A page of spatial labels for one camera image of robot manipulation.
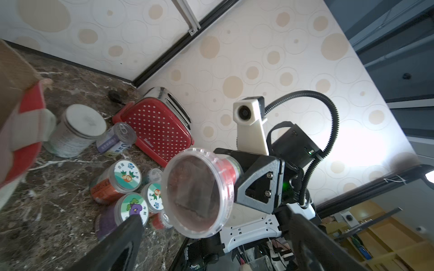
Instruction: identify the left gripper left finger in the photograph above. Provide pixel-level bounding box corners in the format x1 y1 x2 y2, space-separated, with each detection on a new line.
69 215 144 271

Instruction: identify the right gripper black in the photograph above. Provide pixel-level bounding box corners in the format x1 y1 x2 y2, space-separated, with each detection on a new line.
214 121 321 214

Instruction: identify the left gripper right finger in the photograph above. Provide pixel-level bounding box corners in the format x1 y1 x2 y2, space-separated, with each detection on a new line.
288 214 366 271

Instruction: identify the purple flower label jar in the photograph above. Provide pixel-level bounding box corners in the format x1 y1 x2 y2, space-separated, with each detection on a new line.
94 193 149 240

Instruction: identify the red green label jar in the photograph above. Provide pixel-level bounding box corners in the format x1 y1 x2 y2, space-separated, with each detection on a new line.
141 182 164 214

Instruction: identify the red content clear jar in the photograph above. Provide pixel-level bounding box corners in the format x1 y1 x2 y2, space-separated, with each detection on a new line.
161 148 243 239

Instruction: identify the orange label seed jar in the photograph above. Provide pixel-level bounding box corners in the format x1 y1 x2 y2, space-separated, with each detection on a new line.
89 159 142 205

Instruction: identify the teal label seed jar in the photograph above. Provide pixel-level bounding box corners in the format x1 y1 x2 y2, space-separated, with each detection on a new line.
143 168 163 184

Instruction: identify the large white lid canister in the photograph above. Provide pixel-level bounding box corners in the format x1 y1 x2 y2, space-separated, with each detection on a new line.
43 104 107 158

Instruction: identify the burlap canvas bag red lining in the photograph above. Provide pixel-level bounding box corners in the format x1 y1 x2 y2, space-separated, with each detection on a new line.
1 41 57 206

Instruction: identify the clear small seed jar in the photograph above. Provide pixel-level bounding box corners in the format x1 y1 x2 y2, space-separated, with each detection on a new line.
150 210 173 230

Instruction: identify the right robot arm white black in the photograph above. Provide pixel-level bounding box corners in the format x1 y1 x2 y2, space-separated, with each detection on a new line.
162 90 339 271

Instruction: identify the red silver toaster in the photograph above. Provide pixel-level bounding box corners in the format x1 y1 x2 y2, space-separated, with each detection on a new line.
112 87 194 168

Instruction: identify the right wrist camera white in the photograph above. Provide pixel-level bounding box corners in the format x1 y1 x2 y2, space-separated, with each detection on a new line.
233 96 269 155

